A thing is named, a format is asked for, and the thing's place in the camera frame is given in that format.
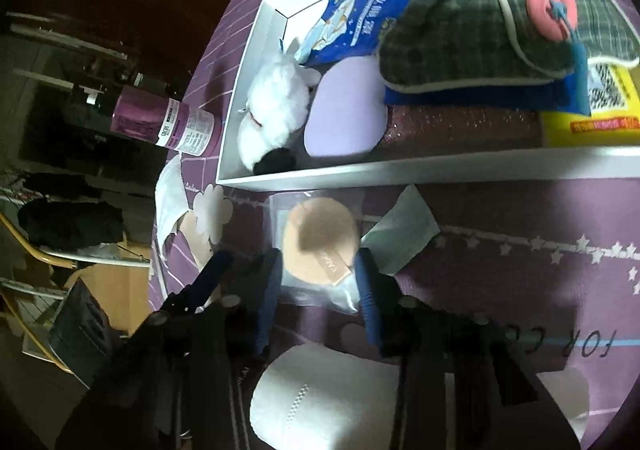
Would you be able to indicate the dark wooden cabinet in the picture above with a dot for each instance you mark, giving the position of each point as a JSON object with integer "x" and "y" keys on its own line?
{"x": 175, "y": 4}

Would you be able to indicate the white plush toy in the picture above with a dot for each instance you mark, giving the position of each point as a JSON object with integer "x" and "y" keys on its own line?
{"x": 275, "y": 104}

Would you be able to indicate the pale green paper piece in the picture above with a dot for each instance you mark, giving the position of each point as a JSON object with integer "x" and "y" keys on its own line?
{"x": 400, "y": 230}

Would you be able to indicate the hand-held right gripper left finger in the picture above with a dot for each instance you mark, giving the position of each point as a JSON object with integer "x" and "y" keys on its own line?
{"x": 268, "y": 290}

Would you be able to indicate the wooden chair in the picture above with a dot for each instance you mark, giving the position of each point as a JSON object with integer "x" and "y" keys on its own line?
{"x": 50, "y": 256}

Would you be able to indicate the dark cloth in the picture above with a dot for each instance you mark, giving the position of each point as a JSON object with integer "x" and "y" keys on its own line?
{"x": 70, "y": 225}

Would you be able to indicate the lavender makeup sponge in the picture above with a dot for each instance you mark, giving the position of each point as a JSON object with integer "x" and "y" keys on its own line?
{"x": 345, "y": 114}

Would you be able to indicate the grey plaid cloth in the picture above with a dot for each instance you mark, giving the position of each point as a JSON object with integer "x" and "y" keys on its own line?
{"x": 475, "y": 14}

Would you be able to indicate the blue packet with barcode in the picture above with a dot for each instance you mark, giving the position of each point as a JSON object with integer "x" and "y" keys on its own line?
{"x": 350, "y": 19}

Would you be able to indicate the white box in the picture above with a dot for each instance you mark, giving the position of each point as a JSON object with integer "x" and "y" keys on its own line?
{"x": 400, "y": 169}

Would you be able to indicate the blue packet with yellow label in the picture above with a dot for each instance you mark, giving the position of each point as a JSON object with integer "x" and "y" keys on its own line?
{"x": 590, "y": 124}

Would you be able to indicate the purple canister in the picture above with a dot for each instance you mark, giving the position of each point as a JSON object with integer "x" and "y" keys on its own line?
{"x": 160, "y": 122}

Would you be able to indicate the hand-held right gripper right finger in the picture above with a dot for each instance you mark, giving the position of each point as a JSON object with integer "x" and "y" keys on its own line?
{"x": 367, "y": 290}

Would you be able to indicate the beige powder puff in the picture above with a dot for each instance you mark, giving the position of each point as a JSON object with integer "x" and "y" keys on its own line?
{"x": 315, "y": 235}

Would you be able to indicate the white face mask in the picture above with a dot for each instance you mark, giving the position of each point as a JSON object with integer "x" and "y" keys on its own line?
{"x": 170, "y": 195}

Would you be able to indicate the white tissue roll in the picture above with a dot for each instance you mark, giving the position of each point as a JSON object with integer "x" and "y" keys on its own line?
{"x": 310, "y": 400}

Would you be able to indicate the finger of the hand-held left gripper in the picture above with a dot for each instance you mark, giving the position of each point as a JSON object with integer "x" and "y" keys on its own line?
{"x": 215, "y": 270}

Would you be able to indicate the pink glitter scrub sponge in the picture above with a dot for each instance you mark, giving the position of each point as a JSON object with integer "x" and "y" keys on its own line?
{"x": 465, "y": 127}

